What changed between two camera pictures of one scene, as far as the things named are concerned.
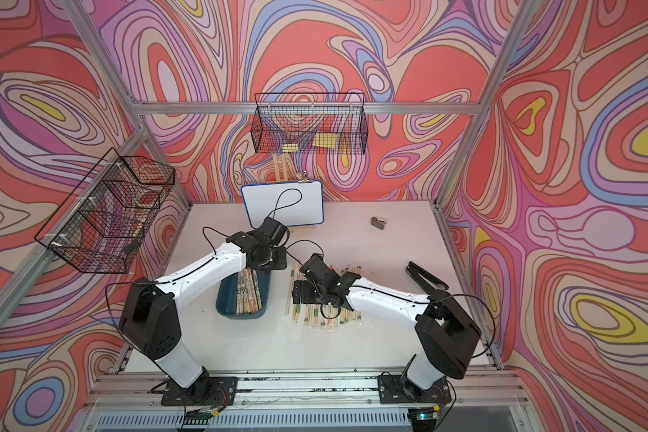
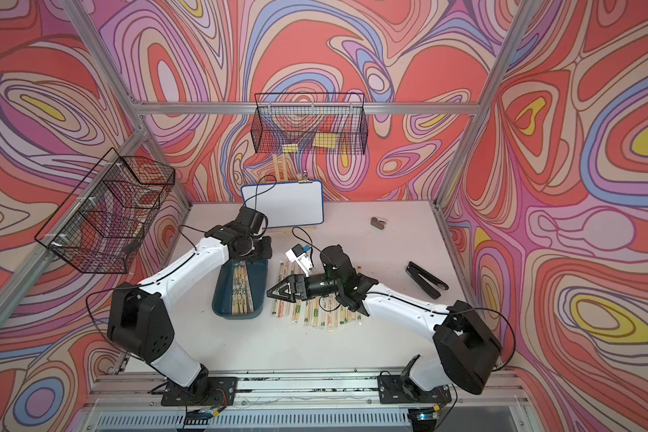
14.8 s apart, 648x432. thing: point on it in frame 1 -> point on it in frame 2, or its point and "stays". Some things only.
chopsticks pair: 308,313 stays
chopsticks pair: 316,313 stays
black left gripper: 283,263 -> 267,248
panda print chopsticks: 356,316 stays
